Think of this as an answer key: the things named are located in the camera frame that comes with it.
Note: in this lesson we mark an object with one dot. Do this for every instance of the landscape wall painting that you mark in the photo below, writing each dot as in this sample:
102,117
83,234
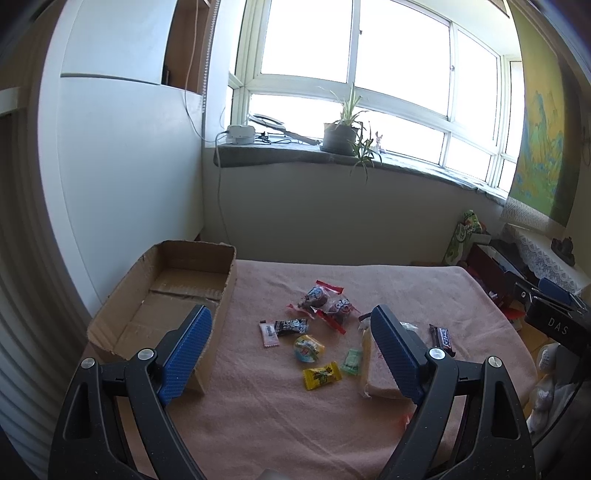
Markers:
544,187

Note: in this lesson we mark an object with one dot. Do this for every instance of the yellow candy packet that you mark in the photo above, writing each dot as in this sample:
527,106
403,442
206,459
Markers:
318,377

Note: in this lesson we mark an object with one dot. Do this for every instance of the black white candy packet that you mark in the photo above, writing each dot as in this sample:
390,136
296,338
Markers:
291,327

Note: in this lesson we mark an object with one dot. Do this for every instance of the pink candy packet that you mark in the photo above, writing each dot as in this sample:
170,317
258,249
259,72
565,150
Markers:
269,336

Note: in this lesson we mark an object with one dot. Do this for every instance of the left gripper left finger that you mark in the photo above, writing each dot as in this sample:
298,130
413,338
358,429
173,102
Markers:
89,440

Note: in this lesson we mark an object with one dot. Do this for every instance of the dark figurine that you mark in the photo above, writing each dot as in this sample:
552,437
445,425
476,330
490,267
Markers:
563,249

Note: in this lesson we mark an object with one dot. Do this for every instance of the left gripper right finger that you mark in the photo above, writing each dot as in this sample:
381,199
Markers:
468,421

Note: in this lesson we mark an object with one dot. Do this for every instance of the red clear date bag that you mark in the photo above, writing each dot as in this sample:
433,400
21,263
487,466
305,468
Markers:
336,312
316,298

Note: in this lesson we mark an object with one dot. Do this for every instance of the round jelly cup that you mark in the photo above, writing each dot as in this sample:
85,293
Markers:
307,349

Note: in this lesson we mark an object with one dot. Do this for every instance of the green snack bag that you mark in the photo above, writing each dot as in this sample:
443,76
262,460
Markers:
468,226

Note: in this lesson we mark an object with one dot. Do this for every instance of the packaged bread slice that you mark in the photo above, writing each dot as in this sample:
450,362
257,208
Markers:
366,345

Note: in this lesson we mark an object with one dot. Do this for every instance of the green candy packet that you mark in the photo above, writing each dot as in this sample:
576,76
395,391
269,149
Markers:
352,365

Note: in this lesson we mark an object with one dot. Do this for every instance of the brown cardboard box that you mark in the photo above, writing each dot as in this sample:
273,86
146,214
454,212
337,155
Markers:
157,294

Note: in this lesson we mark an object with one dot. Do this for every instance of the white lace cloth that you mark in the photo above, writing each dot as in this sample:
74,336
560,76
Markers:
532,232

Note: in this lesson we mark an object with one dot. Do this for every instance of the white cabinet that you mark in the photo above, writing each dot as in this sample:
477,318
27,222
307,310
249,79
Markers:
118,150

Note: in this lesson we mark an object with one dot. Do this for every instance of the potted spider plant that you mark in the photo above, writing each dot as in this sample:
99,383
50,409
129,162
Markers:
347,136

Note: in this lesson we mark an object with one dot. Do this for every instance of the pink table cloth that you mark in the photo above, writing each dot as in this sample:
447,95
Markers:
291,380

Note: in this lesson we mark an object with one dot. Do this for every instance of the white power adapter box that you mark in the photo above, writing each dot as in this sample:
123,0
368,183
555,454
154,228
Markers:
240,134

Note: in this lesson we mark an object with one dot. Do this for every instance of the brown Snickers bar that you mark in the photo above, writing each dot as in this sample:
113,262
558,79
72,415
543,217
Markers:
442,339

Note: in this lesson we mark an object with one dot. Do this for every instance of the white gloved right hand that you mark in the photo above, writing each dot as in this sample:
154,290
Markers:
558,367

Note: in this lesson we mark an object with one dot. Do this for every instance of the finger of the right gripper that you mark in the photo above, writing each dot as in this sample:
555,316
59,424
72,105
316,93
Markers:
559,294

